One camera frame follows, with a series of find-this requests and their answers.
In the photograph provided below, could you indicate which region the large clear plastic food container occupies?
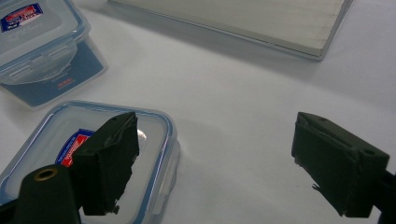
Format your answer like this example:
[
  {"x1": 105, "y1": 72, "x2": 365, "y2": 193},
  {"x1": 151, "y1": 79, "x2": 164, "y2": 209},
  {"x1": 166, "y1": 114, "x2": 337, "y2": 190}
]
[{"x1": 0, "y1": 0, "x2": 108, "y2": 110}]

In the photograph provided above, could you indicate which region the small clear plastic food container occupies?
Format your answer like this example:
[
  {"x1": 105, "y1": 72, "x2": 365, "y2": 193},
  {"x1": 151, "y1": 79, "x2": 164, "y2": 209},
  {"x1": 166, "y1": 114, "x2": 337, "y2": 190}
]
[{"x1": 0, "y1": 100, "x2": 181, "y2": 224}]

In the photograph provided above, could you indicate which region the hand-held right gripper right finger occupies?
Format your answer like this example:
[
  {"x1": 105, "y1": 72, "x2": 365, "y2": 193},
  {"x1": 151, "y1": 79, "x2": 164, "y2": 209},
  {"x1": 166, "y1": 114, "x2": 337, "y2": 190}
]
[{"x1": 290, "y1": 111, "x2": 390, "y2": 218}]

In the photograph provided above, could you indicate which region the white wire basket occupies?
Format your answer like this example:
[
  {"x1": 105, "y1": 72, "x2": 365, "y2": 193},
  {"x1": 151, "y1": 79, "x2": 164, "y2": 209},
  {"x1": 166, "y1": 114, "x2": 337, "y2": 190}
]
[{"x1": 106, "y1": 0, "x2": 354, "y2": 62}]

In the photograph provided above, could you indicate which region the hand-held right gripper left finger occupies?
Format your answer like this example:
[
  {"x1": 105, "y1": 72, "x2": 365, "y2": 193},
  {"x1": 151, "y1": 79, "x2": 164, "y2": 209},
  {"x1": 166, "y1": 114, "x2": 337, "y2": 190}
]
[{"x1": 70, "y1": 111, "x2": 140, "y2": 217}]

